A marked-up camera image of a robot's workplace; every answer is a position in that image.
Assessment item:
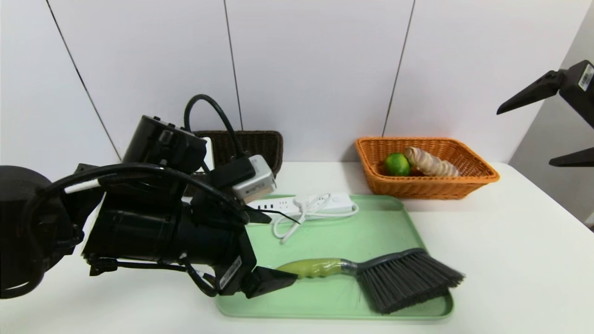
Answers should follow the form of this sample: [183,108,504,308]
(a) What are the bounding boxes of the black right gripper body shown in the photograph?
[558,59,594,129]

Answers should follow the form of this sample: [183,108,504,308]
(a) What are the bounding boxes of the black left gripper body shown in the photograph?
[171,202,257,296]

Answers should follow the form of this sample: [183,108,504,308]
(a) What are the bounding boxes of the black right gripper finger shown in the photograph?
[496,70,565,116]
[548,147,594,167]

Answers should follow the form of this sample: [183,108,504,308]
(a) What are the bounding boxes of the white rounded box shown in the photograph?
[202,137,214,173]

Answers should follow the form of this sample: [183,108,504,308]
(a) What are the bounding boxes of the striped brown taro root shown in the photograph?
[404,147,461,177]

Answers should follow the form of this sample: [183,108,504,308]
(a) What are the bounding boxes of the green-handled black bristle brush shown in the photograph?
[276,249,466,316]

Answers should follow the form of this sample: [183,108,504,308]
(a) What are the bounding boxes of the green round citrus fruit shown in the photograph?
[383,153,413,177]

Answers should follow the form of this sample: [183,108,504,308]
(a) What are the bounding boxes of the dark brown wicker basket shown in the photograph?
[193,130,284,179]

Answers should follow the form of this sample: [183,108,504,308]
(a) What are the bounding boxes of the orange wicker basket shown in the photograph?
[355,136,501,200]

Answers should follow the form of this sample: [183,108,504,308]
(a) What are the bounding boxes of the light green plastic tray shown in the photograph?
[215,194,454,321]

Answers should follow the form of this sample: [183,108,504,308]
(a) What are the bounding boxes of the braided black cable white tag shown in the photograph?
[86,253,219,297]

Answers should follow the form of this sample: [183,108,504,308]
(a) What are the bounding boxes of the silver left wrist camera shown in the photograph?
[232,155,277,205]

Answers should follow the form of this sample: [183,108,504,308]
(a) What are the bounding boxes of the white power strip with cord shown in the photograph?
[246,192,359,245]

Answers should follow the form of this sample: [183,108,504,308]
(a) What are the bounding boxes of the black left camera cable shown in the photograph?
[184,94,249,163]

